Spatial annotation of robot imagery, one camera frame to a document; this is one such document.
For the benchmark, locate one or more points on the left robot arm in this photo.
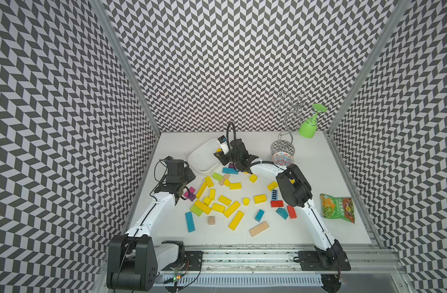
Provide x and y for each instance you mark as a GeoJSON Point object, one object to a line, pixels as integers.
{"type": "Point", "coordinates": [133, 261]}

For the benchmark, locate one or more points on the metal wire cup rack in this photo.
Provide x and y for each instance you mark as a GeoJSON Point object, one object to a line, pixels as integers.
{"type": "Point", "coordinates": [291, 107]}

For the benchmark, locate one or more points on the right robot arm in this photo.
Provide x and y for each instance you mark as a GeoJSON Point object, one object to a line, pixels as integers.
{"type": "Point", "coordinates": [328, 254]}

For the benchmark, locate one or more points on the small teal block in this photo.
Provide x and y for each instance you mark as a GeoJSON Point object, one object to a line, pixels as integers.
{"type": "Point", "coordinates": [259, 215]}

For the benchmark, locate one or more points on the light green block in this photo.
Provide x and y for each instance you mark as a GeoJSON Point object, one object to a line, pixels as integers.
{"type": "Point", "coordinates": [217, 176]}
{"type": "Point", "coordinates": [196, 210]}

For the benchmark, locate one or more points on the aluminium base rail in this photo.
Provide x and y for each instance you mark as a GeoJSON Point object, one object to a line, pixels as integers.
{"type": "Point", "coordinates": [280, 259]}

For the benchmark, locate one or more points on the long natural wood block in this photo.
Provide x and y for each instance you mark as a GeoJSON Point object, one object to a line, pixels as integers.
{"type": "Point", "coordinates": [258, 229]}

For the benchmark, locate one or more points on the yellow block middle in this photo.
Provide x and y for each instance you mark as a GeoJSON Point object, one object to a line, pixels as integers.
{"type": "Point", "coordinates": [235, 186]}

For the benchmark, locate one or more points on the white plastic tray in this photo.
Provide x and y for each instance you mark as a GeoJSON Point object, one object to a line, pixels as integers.
{"type": "Point", "coordinates": [202, 160]}

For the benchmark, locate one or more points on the natural wood block back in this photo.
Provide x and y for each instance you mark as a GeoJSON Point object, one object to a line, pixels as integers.
{"type": "Point", "coordinates": [225, 180]}

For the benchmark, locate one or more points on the long yellow block front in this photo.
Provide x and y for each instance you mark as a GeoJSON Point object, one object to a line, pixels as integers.
{"type": "Point", "coordinates": [236, 220]}

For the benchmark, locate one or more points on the light green block front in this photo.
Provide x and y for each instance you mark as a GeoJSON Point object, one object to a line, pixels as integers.
{"type": "Point", "coordinates": [196, 210]}

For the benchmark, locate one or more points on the light green block back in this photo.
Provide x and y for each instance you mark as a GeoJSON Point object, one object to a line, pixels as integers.
{"type": "Point", "coordinates": [217, 176]}

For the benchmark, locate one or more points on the long teal block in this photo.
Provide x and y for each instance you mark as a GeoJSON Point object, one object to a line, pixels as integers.
{"type": "Point", "coordinates": [190, 222]}

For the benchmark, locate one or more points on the small natural wood cube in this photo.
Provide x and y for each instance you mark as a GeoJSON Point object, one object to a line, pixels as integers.
{"type": "Point", "coordinates": [211, 220]}

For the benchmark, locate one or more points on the green snack bag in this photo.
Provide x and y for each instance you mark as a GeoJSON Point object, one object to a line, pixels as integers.
{"type": "Point", "coordinates": [338, 208]}

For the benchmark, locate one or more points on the teal wedge block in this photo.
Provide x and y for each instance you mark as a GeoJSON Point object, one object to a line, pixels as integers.
{"type": "Point", "coordinates": [282, 213]}

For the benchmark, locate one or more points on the yellow cylinder block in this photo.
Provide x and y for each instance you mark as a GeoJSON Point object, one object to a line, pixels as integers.
{"type": "Point", "coordinates": [246, 201]}

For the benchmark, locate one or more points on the long yellow diagonal block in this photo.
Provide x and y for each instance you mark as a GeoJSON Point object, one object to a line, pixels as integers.
{"type": "Point", "coordinates": [201, 190]}

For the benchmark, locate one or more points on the red upright block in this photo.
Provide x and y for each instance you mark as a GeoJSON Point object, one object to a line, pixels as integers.
{"type": "Point", "coordinates": [291, 212]}

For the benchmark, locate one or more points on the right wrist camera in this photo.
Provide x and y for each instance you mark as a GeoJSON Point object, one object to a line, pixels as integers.
{"type": "Point", "coordinates": [223, 144]}

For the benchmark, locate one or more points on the yellow rectangular block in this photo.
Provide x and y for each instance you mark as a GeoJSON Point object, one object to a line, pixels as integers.
{"type": "Point", "coordinates": [260, 198]}

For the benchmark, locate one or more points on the blue ridged block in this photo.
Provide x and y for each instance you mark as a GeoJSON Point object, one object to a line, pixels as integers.
{"type": "Point", "coordinates": [274, 195]}

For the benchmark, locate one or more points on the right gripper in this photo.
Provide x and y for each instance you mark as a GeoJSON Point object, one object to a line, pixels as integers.
{"type": "Point", "coordinates": [221, 157]}

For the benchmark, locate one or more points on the teal block back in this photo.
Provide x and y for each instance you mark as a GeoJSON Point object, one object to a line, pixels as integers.
{"type": "Point", "coordinates": [229, 171]}

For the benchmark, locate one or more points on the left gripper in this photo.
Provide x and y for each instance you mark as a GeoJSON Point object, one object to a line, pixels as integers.
{"type": "Point", "coordinates": [189, 173]}

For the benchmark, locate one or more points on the dark purple block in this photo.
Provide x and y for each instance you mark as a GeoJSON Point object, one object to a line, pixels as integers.
{"type": "Point", "coordinates": [191, 196]}

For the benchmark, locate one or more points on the red flat block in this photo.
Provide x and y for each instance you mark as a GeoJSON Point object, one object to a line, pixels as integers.
{"type": "Point", "coordinates": [277, 203]}

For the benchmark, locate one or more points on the green plastic goblet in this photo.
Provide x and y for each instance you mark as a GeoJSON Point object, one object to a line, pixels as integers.
{"type": "Point", "coordinates": [309, 127]}

